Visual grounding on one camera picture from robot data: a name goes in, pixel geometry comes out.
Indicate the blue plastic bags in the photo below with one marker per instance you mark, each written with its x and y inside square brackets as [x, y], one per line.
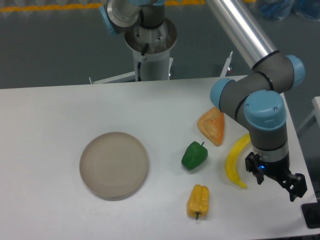
[278, 10]

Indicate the green bell pepper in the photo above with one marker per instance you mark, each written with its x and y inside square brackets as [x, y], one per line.
[194, 155]

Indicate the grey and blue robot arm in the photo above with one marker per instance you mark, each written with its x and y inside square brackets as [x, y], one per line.
[255, 101]

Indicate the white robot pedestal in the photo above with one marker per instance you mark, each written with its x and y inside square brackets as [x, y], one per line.
[151, 50]

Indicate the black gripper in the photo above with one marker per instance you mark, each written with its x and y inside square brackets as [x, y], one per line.
[278, 171]

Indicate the beige round plate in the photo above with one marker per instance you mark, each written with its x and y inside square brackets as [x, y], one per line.
[114, 165]

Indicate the yellow banana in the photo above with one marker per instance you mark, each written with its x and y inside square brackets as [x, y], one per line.
[232, 158]

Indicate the yellow bell pepper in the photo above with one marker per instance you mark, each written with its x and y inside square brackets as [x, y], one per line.
[198, 202]

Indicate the black device at table edge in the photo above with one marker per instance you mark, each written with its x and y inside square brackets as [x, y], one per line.
[311, 214]

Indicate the orange toast slice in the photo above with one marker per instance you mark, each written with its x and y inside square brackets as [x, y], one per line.
[212, 125]

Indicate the white frame bracket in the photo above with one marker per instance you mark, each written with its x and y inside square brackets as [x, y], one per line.
[226, 67]

